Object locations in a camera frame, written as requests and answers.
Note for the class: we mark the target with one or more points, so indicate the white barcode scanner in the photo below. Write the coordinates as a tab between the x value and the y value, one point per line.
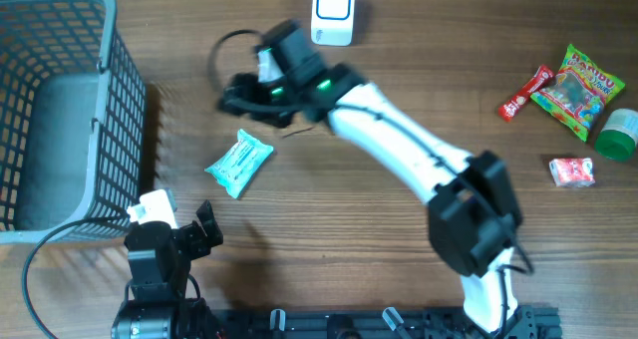
332	22

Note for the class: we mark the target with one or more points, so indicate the teal wet wipes pack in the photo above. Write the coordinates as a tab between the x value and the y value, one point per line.
236	168

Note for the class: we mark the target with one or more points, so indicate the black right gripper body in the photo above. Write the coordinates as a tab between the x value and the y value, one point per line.
275	101

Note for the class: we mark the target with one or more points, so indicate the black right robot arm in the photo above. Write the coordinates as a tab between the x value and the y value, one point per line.
473	214

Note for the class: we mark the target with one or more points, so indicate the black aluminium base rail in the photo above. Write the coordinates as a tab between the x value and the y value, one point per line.
527	322

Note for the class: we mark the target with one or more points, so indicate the green lid jar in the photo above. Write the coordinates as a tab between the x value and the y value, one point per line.
618	138

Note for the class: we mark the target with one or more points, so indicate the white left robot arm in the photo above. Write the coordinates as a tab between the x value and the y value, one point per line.
163	300

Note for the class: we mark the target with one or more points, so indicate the Haribo gummy worms bag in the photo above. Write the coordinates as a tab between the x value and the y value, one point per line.
578	93

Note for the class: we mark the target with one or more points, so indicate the red white small box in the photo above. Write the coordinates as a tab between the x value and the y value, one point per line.
572	172

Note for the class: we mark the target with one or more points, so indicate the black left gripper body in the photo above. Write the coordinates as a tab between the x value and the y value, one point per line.
192	244

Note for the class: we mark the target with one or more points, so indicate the grey plastic shopping basket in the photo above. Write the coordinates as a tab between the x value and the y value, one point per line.
73	107

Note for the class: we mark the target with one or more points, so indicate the small red packet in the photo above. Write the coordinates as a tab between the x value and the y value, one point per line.
516	102

